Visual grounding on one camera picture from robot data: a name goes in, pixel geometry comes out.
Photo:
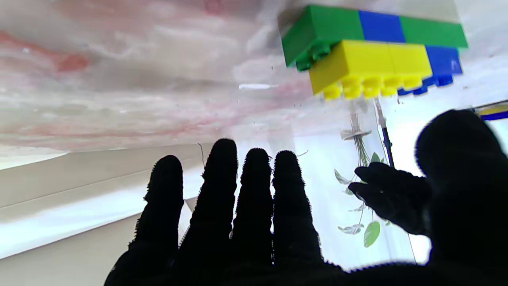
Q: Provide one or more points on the thin black window bar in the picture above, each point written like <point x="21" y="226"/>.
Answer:
<point x="385" y="139"/>

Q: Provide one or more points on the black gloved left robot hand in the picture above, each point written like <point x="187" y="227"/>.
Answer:
<point x="397" y="194"/>

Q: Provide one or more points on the variegated leafy house plant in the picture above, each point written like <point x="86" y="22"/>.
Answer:
<point x="372" y="233"/>

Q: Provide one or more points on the sheer white curtain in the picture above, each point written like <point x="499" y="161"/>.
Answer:
<point x="329" y="190"/>

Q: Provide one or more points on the blue yellow striped object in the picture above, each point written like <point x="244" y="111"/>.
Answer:
<point x="494" y="112"/>

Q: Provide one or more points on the green toy brick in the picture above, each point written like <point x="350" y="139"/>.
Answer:
<point x="321" y="28"/>
<point x="448" y="35"/>
<point x="416" y="29"/>

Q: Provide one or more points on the blue toy brick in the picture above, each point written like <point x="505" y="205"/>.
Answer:
<point x="381" y="27"/>
<point x="444" y="59"/>

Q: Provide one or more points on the beige plant pot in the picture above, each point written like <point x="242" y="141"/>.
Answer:
<point x="356" y="134"/>

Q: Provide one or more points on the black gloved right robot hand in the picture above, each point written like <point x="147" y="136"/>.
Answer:
<point x="246" y="230"/>

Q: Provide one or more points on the yellow toy brick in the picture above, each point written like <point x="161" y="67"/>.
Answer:
<point x="408" y="61"/>
<point x="357" y="59"/>

